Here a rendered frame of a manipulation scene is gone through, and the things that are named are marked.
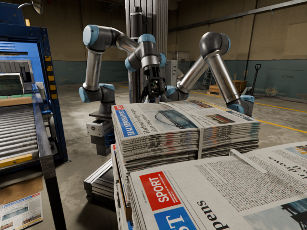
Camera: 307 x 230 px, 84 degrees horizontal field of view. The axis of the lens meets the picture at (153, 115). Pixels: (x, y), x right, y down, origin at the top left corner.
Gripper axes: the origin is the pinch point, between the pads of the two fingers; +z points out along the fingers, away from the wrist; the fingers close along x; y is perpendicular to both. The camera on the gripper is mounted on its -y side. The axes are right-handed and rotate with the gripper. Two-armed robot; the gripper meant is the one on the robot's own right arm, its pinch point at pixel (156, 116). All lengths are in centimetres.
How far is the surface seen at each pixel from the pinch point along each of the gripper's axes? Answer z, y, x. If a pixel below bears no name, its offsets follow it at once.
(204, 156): 17.0, 26.4, 2.3
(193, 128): 10.1, 30.2, -1.6
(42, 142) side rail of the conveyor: 1, -38, -53
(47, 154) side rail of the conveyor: 8, -25, -48
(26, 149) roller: 4, -34, -59
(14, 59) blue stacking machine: -203, -298, -179
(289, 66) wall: -183, -298, 561
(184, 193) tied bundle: 19, 46, -13
